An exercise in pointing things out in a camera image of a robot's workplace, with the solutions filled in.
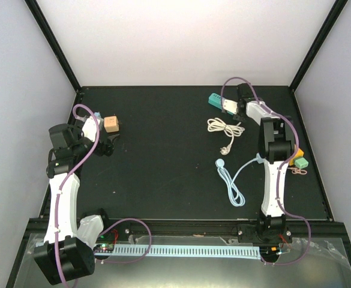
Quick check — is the peach dragon cube adapter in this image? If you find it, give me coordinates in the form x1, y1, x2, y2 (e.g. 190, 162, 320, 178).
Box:
104, 115, 119, 133

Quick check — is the white power cord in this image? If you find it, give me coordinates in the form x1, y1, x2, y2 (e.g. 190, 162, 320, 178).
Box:
206, 117, 246, 157

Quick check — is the teal power strip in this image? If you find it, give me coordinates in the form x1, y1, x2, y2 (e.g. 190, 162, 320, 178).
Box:
208, 93, 223, 110

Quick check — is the yellow cube adapter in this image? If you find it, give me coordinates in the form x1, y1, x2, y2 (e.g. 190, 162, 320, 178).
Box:
292, 148, 304, 161

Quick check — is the green cube adapter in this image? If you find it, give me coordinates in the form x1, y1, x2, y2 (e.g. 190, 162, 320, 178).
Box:
293, 157, 308, 169

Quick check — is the light blue cord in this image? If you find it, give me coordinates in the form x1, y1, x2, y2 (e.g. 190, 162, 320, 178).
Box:
215, 158, 259, 207

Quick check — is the light blue power strip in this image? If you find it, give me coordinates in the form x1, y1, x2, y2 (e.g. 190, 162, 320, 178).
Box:
256, 153, 265, 164

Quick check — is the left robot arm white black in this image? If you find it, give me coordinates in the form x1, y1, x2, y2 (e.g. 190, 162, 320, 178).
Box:
34, 118, 115, 285

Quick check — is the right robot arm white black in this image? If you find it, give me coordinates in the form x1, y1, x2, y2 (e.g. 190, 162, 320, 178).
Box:
236, 83, 296, 242

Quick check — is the left circuit board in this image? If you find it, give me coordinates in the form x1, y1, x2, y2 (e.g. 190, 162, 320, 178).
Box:
93, 243, 115, 256

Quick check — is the circuit board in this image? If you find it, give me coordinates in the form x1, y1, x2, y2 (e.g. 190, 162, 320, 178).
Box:
93, 243, 115, 256
259, 245, 291, 257

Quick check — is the right circuit board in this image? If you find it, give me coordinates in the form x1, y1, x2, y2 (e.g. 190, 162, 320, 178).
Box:
259, 245, 291, 257

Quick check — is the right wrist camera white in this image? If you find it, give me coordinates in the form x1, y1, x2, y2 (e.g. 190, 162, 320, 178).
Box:
222, 99, 238, 115

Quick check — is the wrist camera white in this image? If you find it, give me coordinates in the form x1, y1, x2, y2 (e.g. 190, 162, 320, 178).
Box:
82, 116, 104, 142
222, 99, 238, 115

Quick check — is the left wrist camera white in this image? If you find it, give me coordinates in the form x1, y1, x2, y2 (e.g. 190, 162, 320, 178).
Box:
82, 116, 104, 142

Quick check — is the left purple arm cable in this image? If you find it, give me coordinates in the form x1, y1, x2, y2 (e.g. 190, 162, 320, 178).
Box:
53, 104, 152, 288

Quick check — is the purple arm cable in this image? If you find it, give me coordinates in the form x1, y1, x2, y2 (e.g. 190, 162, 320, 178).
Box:
221, 77, 311, 267
53, 104, 152, 288

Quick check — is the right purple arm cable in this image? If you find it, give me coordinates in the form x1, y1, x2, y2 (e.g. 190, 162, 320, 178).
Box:
221, 77, 311, 267

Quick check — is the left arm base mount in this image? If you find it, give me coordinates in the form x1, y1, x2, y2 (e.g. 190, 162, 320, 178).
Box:
83, 220, 133, 247

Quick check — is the light blue slotted cable duct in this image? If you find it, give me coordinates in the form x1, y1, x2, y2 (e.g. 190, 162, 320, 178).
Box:
98, 244, 261, 260

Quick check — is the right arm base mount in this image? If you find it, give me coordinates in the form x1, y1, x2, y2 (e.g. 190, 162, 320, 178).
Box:
235, 220, 292, 245

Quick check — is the right black frame post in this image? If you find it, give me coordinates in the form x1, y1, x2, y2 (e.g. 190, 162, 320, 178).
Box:
289, 0, 348, 92

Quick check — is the black frame post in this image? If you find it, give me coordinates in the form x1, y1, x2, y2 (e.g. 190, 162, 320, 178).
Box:
25, 0, 81, 91
289, 0, 348, 92

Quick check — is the left black frame post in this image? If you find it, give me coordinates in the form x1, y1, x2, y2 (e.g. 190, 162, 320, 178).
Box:
25, 0, 81, 91

